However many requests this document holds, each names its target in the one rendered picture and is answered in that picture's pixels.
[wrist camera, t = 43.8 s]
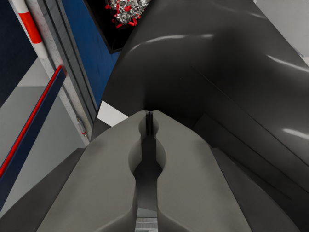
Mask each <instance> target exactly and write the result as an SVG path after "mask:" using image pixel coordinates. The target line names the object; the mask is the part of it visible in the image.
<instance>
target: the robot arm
mask: <svg viewBox="0 0 309 232"><path fill-rule="evenodd" d="M150 123H151V136H154V138H155V139H156V161H157V162H158V164H159V165H160V166H161V168H162V170H163V171H162V173H161V174H160V176H159V177H158V179H157V224H158V232H300V230H299V229H298V228H297V226H296V225H295V224H294V223H293V221H292V220H291V219H290V218H289V217H288V215H287V214H286V213H285V212H284V211H283V210H282V208H281V207H280V206H279V205H278V204H277V203H276V202H275V201H274V200H273V199H272V198H271V197H270V196H269V195H268V194H267V193H266V192H265V191H264V190H263V189H262V188H261V187H260V186H259V185H257V184H256V183H255V182H254V181H253V180H252V179H251V178H250V177H249V176H248V175H247V174H246V173H245V172H244V171H243V170H242V169H240V168H239V167H238V166H237V165H236V164H235V163H234V162H233V161H232V160H231V159H230V158H229V157H228V156H227V155H226V154H224V153H223V152H222V151H221V150H220V149H219V148H212V147H211V146H210V145H209V144H208V143H207V142H206V141H205V140H204V139H202V138H201V137H200V136H199V135H198V134H197V133H195V132H194V131H192V130H191V129H189V128H188V127H186V126H184V125H183V124H181V123H179V122H177V121H176V120H174V119H172V118H170V117H169V116H167V115H166V114H164V113H162V112H160V111H158V110H154V111H147V110H142V111H139V112H137V113H135V114H134V115H132V116H130V117H128V118H127V119H125V120H123V121H121V122H119V123H117V124H116V125H114V126H112V127H111V128H109V129H107V130H106V131H104V132H103V133H102V134H100V135H99V136H98V137H96V138H95V139H94V140H93V141H92V142H91V143H90V144H89V145H87V146H86V147H85V148H77V149H76V150H75V151H74V152H73V153H71V154H70V155H69V156H68V157H67V158H66V159H64V160H63V161H62V162H61V163H60V164H59V165H58V166H56V167H55V168H54V169H53V170H52V171H51V172H50V173H49V174H48V175H46V176H45V177H44V178H43V179H42V180H41V181H40V182H38V183H37V184H36V185H35V186H34V187H33V188H31V189H30V190H29V191H28V192H27V193H26V194H25V195H23V196H22V197H21V198H20V199H19V200H18V201H17V202H16V203H15V204H14V205H13V206H12V207H11V208H10V209H9V210H8V211H7V212H6V213H5V214H4V215H3V216H2V217H1V218H0V232H135V227H136V220H137V209H138V204H137V190H136V180H135V177H134V176H133V172H134V170H135V169H136V167H137V166H138V164H139V163H140V162H141V161H142V147H141V143H142V141H143V140H144V139H145V138H146V136H149V129H150Z"/></svg>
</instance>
